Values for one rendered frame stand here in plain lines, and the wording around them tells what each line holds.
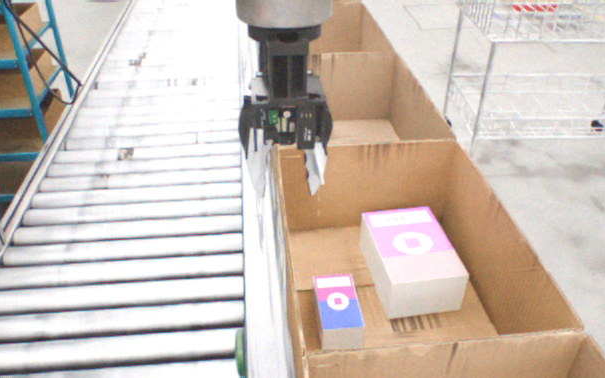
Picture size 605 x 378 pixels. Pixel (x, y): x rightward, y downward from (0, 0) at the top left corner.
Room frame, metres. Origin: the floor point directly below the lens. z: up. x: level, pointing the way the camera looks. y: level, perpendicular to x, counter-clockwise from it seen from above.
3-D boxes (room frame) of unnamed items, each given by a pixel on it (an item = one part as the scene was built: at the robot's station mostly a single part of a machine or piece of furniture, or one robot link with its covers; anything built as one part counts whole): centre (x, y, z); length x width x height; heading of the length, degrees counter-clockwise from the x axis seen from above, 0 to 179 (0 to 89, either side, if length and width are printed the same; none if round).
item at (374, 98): (0.93, -0.09, 0.97); 0.39 x 0.29 x 0.17; 6
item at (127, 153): (1.23, 0.40, 0.72); 0.52 x 0.05 x 0.05; 96
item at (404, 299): (0.61, -0.17, 0.92); 0.16 x 0.11 x 0.07; 9
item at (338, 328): (0.51, -0.05, 0.91); 0.10 x 0.06 x 0.05; 6
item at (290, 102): (0.50, 0.01, 1.25); 0.09 x 0.08 x 0.12; 5
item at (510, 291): (0.54, -0.13, 0.96); 0.39 x 0.29 x 0.17; 6
